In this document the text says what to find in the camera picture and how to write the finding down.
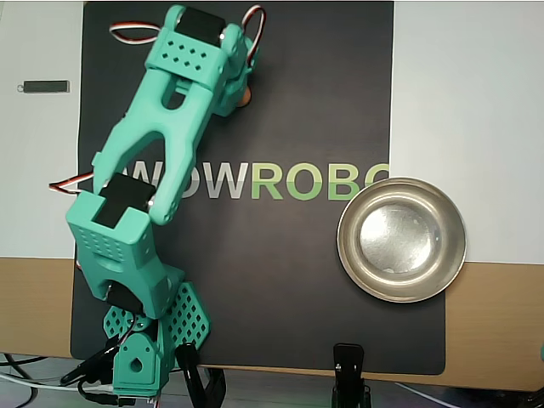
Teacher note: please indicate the teal gripper with motor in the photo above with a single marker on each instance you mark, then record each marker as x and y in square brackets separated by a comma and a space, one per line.
[236, 91]

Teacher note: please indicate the tan ball with black base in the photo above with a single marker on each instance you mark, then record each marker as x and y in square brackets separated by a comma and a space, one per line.
[247, 97]

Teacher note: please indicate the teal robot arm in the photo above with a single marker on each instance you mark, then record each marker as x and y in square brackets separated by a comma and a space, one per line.
[178, 110]

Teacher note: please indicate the metal bowl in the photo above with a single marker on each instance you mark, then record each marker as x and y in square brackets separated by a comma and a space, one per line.
[401, 240]

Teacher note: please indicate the black mat with WOWROBO print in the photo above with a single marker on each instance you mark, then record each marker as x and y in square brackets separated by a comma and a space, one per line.
[297, 127]

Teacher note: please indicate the black USB stick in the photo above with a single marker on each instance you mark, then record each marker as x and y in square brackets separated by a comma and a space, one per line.
[44, 86]

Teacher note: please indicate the white paper sheet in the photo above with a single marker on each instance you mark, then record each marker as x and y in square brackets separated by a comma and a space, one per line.
[467, 106]
[38, 170]

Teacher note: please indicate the black table clamp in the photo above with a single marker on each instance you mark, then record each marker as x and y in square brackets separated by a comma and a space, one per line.
[191, 370]
[85, 365]

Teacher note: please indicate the black clamp, right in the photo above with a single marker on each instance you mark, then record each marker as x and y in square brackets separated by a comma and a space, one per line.
[348, 361]

